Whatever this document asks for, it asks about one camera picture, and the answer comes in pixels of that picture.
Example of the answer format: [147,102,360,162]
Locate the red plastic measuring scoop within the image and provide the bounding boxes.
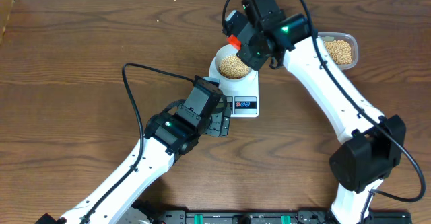
[226,34,242,50]

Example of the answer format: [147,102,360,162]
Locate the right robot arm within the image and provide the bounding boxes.
[222,0,406,223]

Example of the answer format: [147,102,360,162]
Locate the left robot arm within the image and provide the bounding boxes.
[37,77,230,223]

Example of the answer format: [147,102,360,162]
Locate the soybeans in bowl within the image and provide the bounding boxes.
[218,54,251,79]

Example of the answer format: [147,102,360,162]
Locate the light grey round bowl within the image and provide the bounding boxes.
[214,44,251,80]

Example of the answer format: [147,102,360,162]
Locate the white digital kitchen scale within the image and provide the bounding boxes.
[209,57,259,118]

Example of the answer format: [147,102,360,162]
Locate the pile of soybeans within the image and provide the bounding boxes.
[324,40,352,65]

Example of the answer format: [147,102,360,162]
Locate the clear plastic container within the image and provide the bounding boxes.
[319,32,359,71]

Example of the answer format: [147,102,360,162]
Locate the right black cable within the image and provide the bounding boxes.
[221,0,427,224]

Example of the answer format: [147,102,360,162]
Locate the black cable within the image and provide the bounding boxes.
[79,63,196,224]
[221,0,427,224]

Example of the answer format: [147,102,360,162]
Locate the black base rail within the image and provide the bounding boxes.
[134,209,412,224]

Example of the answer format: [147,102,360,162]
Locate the left black cable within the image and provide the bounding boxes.
[79,63,196,224]

